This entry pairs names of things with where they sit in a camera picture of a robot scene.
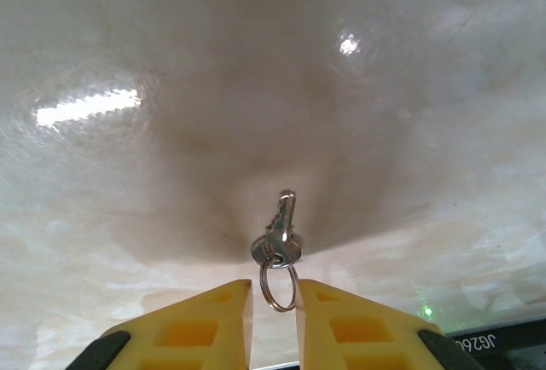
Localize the small silver key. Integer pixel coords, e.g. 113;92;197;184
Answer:
250;189;304;268

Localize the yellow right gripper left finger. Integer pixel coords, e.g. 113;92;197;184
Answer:
83;279;254;370

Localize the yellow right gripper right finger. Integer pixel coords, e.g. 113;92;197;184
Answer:
293;279;471;370

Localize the silver key ring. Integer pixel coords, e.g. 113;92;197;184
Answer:
258;254;299;314

